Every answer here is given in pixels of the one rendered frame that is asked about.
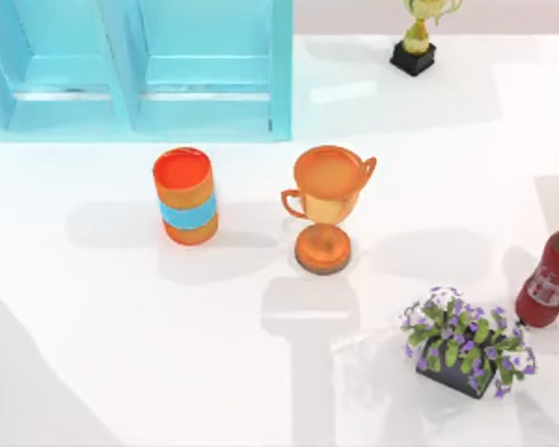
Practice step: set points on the orange trophy cup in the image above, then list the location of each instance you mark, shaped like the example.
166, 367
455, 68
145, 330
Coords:
325, 195

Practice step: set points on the orange cup with blue band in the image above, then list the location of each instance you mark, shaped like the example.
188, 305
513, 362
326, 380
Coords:
186, 205

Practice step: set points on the light blue rack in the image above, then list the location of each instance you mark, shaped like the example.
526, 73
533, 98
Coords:
205, 70

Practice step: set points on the gold trophy with black base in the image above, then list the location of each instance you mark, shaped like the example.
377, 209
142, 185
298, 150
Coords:
415, 46

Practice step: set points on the purple flower plant black pot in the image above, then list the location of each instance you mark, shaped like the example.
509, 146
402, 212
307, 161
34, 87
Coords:
466, 349

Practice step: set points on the red bottle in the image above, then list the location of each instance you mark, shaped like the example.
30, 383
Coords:
547, 284

